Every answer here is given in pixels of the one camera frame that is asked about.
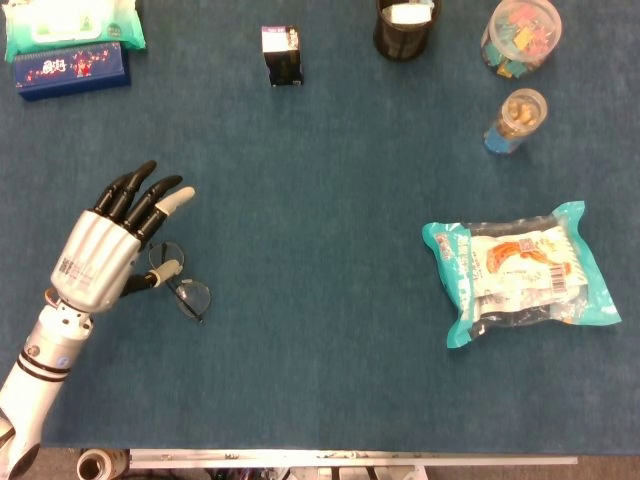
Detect slim clear jar blue label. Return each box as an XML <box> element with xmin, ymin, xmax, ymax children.
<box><xmin>482</xmin><ymin>88</ymin><xmax>549</xmax><ymax>157</ymax></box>

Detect aluminium table edge rail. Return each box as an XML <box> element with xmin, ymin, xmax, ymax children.
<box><xmin>128</xmin><ymin>448</ymin><xmax>579</xmax><ymax>471</ymax></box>

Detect wide clear jar of clips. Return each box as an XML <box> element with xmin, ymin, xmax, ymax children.
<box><xmin>479</xmin><ymin>0</ymin><xmax>563</xmax><ymax>80</ymax></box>

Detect black wire-frame eyeglasses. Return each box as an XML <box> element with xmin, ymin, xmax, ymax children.
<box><xmin>147</xmin><ymin>241</ymin><xmax>213</xmax><ymax>325</ymax></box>

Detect black carton with purple top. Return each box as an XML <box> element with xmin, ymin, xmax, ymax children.
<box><xmin>259</xmin><ymin>24</ymin><xmax>305</xmax><ymax>88</ymax></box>

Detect brown tape roll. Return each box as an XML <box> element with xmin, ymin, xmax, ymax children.
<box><xmin>75</xmin><ymin>448</ymin><xmax>132</xmax><ymax>480</ymax></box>

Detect dark blue printed box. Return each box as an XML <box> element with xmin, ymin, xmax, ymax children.
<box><xmin>12</xmin><ymin>41</ymin><xmax>133</xmax><ymax>103</ymax></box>

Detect white note pad block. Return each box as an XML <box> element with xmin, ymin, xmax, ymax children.
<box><xmin>387</xmin><ymin>0</ymin><xmax>435</xmax><ymax>24</ymax></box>

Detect teal clear snack bag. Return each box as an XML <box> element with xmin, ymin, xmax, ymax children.
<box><xmin>421</xmin><ymin>200</ymin><xmax>623</xmax><ymax>350</ymax></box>

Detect green wet wipes pack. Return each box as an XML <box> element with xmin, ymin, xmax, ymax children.
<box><xmin>2</xmin><ymin>0</ymin><xmax>147</xmax><ymax>64</ymax></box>

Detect black mesh pen holder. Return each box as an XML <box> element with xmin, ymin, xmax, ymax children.
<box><xmin>372</xmin><ymin>0</ymin><xmax>444</xmax><ymax>63</ymax></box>

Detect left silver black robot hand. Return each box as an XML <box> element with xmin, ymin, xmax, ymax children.
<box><xmin>49</xmin><ymin>159</ymin><xmax>197</xmax><ymax>316</ymax></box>

